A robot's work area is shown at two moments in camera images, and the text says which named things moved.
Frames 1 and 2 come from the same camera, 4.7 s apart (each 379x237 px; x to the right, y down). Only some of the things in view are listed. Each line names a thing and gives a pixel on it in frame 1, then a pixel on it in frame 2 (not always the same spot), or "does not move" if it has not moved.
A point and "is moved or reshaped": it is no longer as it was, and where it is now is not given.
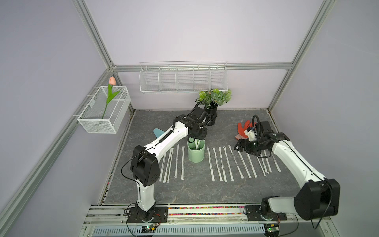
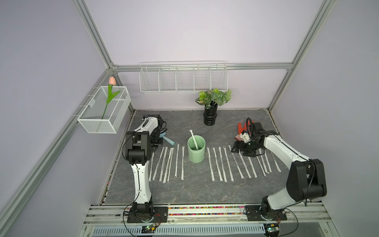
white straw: x=261 y=166 does not move
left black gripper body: x=200 y=134 to x=155 y=140
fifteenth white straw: x=162 y=169 is moved or reshaped
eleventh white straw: x=182 y=167 does not move
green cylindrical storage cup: x=196 y=155 does not move
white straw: x=255 y=176 does not move
